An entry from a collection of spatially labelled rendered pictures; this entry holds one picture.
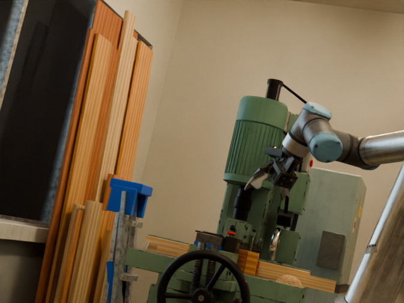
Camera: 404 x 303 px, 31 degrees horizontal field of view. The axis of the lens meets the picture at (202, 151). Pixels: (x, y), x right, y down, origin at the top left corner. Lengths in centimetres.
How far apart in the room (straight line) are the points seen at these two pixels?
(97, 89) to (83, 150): 34
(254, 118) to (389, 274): 96
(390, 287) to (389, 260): 7
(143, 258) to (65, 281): 130
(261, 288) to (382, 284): 71
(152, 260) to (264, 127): 60
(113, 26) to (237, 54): 122
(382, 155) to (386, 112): 278
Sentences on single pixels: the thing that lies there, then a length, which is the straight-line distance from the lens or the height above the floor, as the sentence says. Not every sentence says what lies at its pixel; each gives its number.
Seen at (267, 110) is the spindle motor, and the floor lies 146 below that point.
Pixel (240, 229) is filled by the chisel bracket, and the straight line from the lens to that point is 253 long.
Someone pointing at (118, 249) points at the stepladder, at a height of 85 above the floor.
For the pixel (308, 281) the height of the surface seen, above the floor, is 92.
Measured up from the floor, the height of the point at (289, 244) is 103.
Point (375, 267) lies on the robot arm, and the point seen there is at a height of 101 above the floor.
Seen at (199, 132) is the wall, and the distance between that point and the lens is 507.
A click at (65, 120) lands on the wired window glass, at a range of 414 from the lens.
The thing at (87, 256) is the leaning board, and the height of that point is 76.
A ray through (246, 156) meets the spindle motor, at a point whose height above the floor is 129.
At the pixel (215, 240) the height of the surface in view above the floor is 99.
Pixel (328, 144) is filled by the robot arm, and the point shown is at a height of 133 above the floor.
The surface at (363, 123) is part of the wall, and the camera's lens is 490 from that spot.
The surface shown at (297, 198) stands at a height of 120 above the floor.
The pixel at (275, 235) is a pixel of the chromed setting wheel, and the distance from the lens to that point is 264.
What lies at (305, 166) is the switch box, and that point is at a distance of 285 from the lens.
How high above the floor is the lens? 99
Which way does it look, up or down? 6 degrees up
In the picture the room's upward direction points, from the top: 13 degrees clockwise
